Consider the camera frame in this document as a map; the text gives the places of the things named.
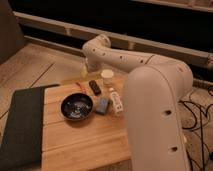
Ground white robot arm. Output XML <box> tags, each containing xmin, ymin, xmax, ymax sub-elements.
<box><xmin>82</xmin><ymin>35</ymin><xmax>193</xmax><ymax>171</ymax></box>

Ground black floor cables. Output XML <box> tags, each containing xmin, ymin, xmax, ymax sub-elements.
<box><xmin>178</xmin><ymin>84</ymin><xmax>213</xmax><ymax>171</ymax></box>

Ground black ceramic bowl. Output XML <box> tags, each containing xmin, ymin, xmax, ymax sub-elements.
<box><xmin>61</xmin><ymin>93</ymin><xmax>93</xmax><ymax>121</ymax></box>

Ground wooden board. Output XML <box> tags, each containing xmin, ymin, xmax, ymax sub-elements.
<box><xmin>41</xmin><ymin>76</ymin><xmax>132</xmax><ymax>171</ymax></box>

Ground orange pen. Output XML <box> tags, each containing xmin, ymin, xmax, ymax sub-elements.
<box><xmin>76</xmin><ymin>82</ymin><xmax>86</xmax><ymax>94</ymax></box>

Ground black eraser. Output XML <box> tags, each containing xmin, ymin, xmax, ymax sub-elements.
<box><xmin>89</xmin><ymin>80</ymin><xmax>101</xmax><ymax>96</ymax></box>

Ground white plastic bottle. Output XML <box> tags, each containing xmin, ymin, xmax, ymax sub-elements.
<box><xmin>109</xmin><ymin>88</ymin><xmax>123</xmax><ymax>116</ymax></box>

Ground dark grey mat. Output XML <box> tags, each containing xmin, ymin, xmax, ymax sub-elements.
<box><xmin>0</xmin><ymin>84</ymin><xmax>55</xmax><ymax>171</ymax></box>

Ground blue rectangular sponge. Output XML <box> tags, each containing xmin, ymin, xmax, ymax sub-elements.
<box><xmin>96</xmin><ymin>98</ymin><xmax>110</xmax><ymax>115</ymax></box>

